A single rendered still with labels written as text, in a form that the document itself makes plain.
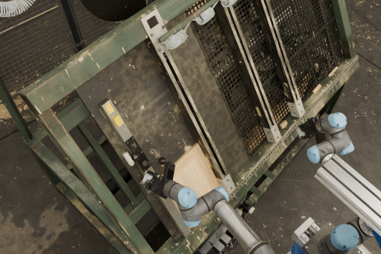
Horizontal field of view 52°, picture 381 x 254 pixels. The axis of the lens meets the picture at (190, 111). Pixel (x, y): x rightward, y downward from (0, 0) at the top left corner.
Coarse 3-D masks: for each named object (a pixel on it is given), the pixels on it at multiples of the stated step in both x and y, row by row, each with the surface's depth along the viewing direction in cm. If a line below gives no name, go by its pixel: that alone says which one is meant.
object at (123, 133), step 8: (104, 104) 178; (112, 104) 180; (104, 112) 180; (112, 112) 181; (112, 120) 182; (120, 128) 185; (120, 136) 187; (128, 136) 188; (152, 168) 200; (160, 200) 209; (168, 200) 210; (168, 208) 211; (176, 208) 215; (176, 216) 216; (176, 224) 218; (184, 224) 220; (184, 232) 221
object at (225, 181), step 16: (160, 32) 183; (176, 32) 172; (160, 48) 184; (160, 64) 193; (176, 80) 200; (176, 96) 203; (192, 112) 208; (192, 128) 214; (208, 144) 222; (224, 176) 232
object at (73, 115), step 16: (272, 80) 260; (64, 112) 178; (80, 112) 179; (240, 112) 246; (80, 128) 182; (96, 144) 189; (112, 176) 199; (128, 192) 205; (128, 208) 210; (144, 208) 210
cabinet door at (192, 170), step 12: (192, 156) 219; (204, 156) 225; (180, 168) 215; (192, 168) 221; (204, 168) 226; (180, 180) 217; (192, 180) 222; (204, 180) 228; (216, 180) 234; (204, 192) 230
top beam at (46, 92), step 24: (168, 0) 184; (192, 0) 192; (120, 24) 179; (96, 48) 165; (120, 48) 172; (48, 72) 163; (72, 72) 160; (96, 72) 167; (24, 96) 151; (48, 96) 155
